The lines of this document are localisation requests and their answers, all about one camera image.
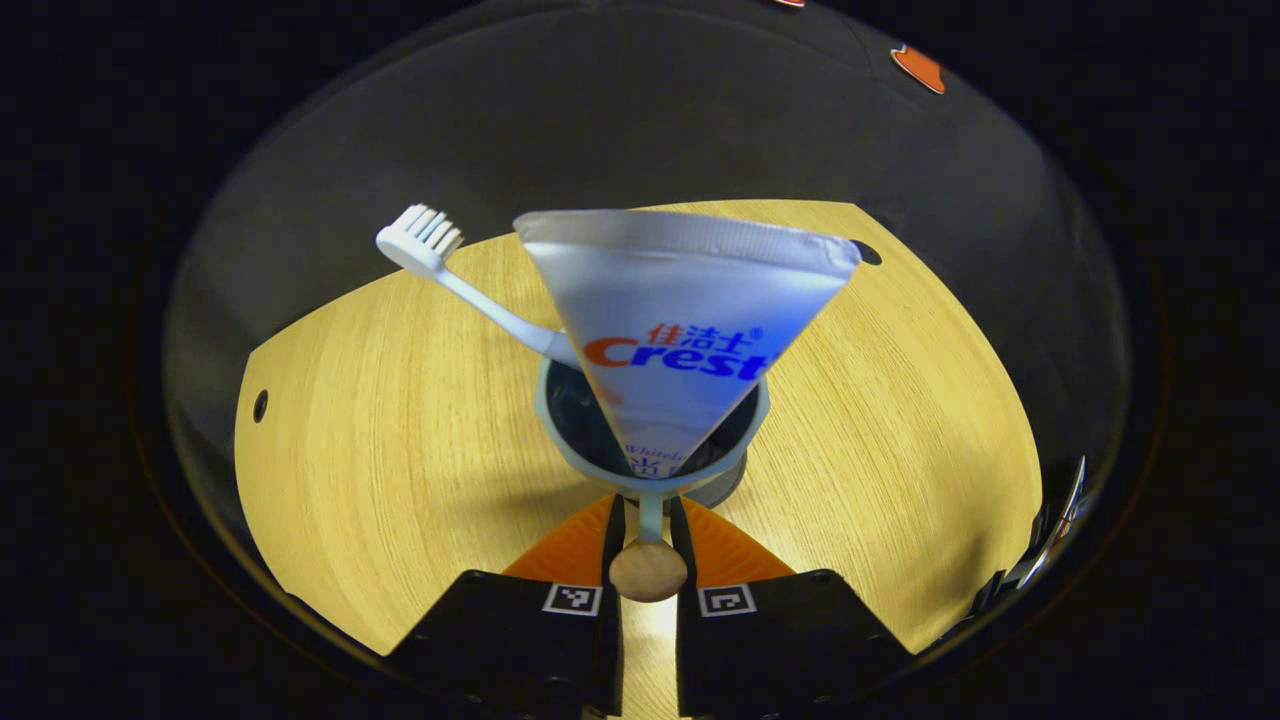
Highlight white toothbrush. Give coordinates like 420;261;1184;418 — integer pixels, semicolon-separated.
375;203;581;369

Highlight white toothpaste tube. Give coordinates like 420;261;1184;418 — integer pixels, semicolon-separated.
512;207;863;479

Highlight black backdrop cloth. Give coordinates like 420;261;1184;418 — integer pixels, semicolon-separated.
165;0;1131;601

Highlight light wooden desktop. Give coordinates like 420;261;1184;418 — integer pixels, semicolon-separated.
233;198;1044;720

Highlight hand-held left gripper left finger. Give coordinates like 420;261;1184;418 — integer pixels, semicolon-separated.
385;493;626;720

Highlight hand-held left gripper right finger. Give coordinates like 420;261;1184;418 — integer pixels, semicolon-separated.
670;495;916;720

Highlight blue-grey cup with wooden handle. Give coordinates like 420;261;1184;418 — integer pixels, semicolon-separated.
533;355;771;604

